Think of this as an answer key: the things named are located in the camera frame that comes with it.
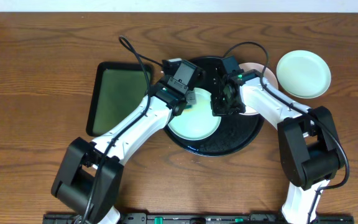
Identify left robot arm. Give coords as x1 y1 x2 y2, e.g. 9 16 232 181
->
51 76 197 223

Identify mint plate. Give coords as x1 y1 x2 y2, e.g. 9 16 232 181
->
168 88 221 141
276 50 332 98

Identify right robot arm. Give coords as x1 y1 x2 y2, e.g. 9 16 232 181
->
213 69 349 223

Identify green yellow sponge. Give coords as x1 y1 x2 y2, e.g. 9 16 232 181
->
184 105 193 111

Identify pink plate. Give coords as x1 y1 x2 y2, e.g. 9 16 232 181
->
239 62 278 116

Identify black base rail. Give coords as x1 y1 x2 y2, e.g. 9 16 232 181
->
42 213 355 224

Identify black round tray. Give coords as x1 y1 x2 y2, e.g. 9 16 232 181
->
164 56 264 157

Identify black rectangular tray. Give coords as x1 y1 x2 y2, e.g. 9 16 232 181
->
86 62 154 137

